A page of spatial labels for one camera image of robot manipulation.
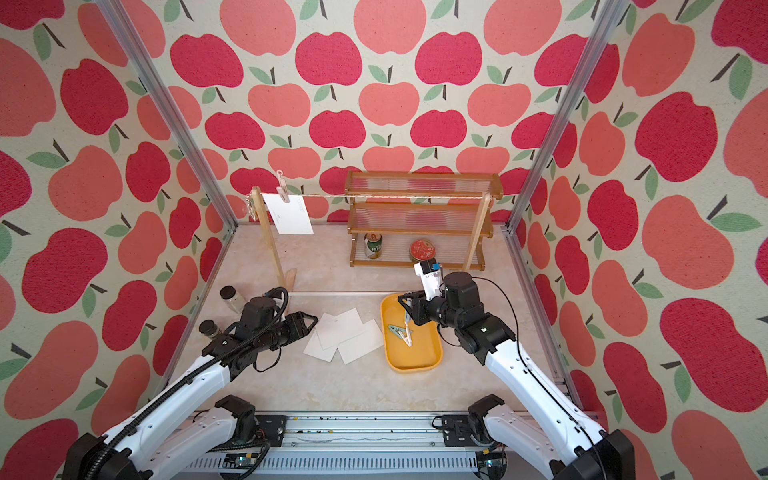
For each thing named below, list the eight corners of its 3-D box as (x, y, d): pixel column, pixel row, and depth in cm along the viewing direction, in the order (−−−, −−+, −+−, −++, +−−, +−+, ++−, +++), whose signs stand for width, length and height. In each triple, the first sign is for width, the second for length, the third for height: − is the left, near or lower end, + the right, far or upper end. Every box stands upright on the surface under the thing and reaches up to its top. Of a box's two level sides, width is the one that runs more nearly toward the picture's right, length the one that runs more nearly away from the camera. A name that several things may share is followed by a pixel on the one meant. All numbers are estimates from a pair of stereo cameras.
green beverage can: (365, 261, 111) (364, 241, 102) (366, 254, 114) (364, 233, 105) (382, 261, 111) (382, 241, 102) (382, 254, 114) (382, 233, 105)
